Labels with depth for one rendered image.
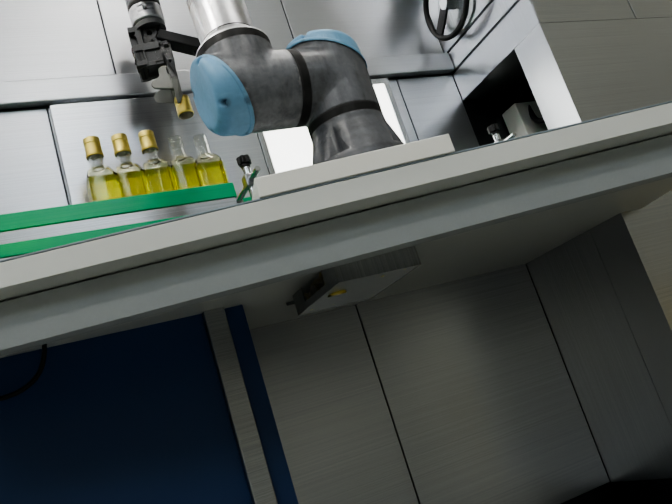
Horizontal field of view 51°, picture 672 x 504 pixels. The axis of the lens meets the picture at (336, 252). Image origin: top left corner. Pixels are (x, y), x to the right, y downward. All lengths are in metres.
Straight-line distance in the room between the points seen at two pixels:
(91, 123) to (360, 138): 0.88
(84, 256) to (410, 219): 0.43
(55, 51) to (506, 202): 1.20
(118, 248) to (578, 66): 1.34
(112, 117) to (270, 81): 0.79
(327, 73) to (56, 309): 0.49
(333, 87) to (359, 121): 0.07
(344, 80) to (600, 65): 1.05
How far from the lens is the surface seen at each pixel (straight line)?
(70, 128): 1.72
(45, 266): 0.91
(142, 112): 1.76
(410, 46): 2.19
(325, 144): 1.01
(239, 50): 1.03
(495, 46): 2.05
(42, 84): 1.79
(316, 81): 1.04
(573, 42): 1.96
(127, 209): 1.36
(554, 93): 1.89
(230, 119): 1.00
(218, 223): 0.90
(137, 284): 0.93
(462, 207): 1.01
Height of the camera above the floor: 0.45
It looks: 13 degrees up
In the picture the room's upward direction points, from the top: 18 degrees counter-clockwise
